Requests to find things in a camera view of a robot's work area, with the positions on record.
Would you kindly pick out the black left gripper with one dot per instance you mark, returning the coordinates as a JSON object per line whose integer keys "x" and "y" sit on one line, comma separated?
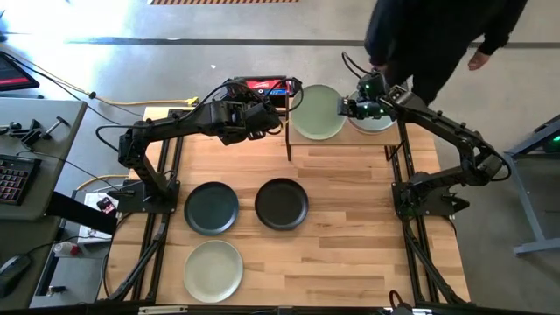
{"x": 254, "y": 120}

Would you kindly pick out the small red black device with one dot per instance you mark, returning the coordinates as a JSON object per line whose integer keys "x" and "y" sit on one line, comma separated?
{"x": 106, "y": 205}

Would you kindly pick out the black flat bar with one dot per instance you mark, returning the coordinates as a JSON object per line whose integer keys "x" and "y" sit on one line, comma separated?
{"x": 83, "y": 214}

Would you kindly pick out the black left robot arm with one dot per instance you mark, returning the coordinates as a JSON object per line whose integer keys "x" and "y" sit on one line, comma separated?
{"x": 175, "y": 124}

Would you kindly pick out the black computer monitor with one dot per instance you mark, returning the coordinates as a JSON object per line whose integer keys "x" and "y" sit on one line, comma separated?
{"x": 13, "y": 74}

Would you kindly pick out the black computer mouse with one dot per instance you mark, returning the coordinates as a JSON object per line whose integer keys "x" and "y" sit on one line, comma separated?
{"x": 13, "y": 269}

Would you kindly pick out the black keyboard with red keys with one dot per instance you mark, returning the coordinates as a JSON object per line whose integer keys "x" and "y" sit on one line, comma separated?
{"x": 15, "y": 179}

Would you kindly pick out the white bottle red cap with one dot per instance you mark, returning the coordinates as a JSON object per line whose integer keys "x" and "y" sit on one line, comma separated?
{"x": 65, "y": 249}

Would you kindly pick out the grey metal stand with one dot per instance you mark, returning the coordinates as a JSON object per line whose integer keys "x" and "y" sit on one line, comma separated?
{"x": 526, "y": 201}

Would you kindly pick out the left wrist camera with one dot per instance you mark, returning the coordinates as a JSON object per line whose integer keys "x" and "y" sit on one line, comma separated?
{"x": 238, "y": 94}

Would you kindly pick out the silver metal bracket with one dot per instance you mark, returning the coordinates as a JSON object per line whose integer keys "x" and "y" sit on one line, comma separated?
{"x": 162, "y": 310}

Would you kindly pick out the red and black tool case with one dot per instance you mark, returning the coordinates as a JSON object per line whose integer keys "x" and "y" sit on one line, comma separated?
{"x": 262, "y": 83}

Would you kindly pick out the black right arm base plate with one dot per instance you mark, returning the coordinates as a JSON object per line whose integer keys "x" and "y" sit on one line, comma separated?
{"x": 437, "y": 207}

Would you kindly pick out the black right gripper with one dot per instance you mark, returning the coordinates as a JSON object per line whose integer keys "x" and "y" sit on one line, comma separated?
{"x": 372, "y": 109}

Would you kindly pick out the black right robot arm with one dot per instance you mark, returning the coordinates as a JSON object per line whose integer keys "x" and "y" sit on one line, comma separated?
{"x": 437, "y": 120}

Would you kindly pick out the dark teal plate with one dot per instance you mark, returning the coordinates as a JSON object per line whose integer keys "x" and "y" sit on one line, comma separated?
{"x": 211, "y": 208}

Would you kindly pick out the white box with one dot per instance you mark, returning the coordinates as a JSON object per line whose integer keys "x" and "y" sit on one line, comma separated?
{"x": 89, "y": 199}

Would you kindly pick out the black plate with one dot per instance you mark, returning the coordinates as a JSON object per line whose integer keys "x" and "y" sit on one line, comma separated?
{"x": 281, "y": 204}

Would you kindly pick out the black table edge rail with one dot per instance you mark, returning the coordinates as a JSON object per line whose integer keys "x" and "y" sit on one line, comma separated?
{"x": 262, "y": 311}

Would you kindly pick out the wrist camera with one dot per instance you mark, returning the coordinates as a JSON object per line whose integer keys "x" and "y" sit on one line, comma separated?
{"x": 238, "y": 94}
{"x": 371, "y": 83}

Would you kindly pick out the black clamp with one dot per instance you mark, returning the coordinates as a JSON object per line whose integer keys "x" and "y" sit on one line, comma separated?
{"x": 24, "y": 133}
{"x": 54, "y": 127}

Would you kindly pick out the sage green plate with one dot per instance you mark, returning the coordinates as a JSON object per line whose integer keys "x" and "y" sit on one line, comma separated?
{"x": 317, "y": 111}

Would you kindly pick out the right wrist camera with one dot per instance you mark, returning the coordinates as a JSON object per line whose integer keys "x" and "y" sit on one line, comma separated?
{"x": 371, "y": 83}

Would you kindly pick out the person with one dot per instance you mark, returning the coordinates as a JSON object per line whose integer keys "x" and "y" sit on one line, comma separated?
{"x": 415, "y": 35}

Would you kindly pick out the grey desk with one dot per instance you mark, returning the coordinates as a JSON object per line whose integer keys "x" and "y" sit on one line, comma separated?
{"x": 65, "y": 153}

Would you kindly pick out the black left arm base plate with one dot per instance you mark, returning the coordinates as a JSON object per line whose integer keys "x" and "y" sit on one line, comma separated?
{"x": 131, "y": 202}

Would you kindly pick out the light blue plate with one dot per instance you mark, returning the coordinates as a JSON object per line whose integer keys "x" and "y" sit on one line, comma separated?
{"x": 376, "y": 126}

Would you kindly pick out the pale grey-green plate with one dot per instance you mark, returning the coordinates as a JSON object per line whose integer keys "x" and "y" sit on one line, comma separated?
{"x": 213, "y": 271}

